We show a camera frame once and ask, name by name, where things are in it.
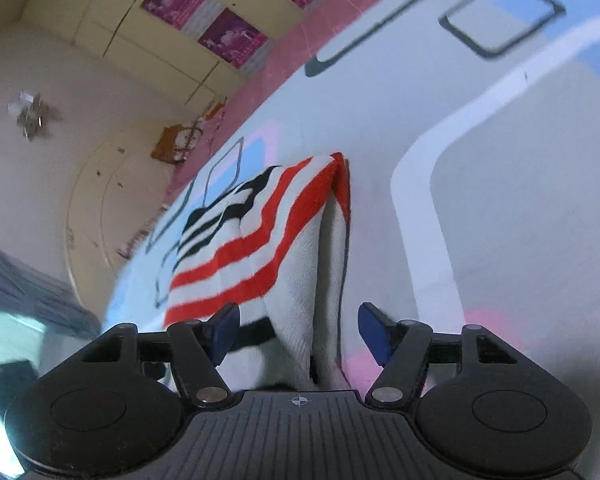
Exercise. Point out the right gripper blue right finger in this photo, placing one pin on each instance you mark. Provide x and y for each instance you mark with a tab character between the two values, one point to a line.
378	332

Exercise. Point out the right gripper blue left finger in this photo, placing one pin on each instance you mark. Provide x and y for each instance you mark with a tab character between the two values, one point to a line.
220	333

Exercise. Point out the striped white knit sweater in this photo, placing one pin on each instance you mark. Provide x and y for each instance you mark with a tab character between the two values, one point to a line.
275	245

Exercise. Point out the cream wooden headboard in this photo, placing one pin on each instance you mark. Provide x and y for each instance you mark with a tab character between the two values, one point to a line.
117	190

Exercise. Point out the orange cartoon pillow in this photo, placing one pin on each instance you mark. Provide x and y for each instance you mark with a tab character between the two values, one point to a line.
177	142

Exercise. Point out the grey blue curtain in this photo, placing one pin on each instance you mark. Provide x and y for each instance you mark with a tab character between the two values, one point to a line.
28	292

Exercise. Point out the patterned light blue quilt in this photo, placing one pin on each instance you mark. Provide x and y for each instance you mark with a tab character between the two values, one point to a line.
471	131

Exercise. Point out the ceiling light fixture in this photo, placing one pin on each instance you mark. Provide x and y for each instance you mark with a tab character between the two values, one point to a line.
32	114

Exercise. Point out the pink bed sheet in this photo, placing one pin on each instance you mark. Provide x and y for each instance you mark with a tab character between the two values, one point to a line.
320	25

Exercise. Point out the cream wardrobe with posters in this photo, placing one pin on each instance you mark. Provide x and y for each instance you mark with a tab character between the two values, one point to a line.
191	50

